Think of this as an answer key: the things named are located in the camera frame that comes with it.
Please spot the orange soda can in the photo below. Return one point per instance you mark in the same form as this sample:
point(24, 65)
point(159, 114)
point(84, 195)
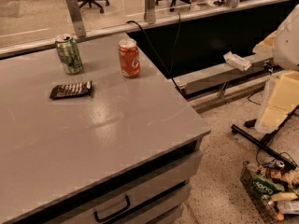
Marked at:
point(129, 57)

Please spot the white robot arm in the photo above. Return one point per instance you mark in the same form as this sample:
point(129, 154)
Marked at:
point(281, 92)

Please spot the green soda can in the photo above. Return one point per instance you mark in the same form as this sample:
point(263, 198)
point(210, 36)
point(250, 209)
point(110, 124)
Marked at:
point(68, 53)

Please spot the dark chocolate bar wrapper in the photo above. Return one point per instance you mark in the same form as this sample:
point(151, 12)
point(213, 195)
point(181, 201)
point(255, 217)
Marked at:
point(71, 90)

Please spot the grey desk drawer front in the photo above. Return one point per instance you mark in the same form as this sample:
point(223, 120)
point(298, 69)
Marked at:
point(150, 196)

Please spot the black stand base bar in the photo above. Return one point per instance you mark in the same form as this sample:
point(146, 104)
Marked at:
point(264, 143)

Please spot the white tissue packet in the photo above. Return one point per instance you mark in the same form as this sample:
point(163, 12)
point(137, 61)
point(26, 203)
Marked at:
point(236, 61)

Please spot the metal glass post middle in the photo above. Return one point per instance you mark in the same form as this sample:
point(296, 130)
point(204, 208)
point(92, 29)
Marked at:
point(149, 15)

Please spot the metal glass post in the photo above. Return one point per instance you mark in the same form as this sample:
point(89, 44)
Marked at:
point(149, 15)
point(76, 18)

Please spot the metal glass post left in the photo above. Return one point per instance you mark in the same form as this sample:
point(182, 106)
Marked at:
point(76, 18)

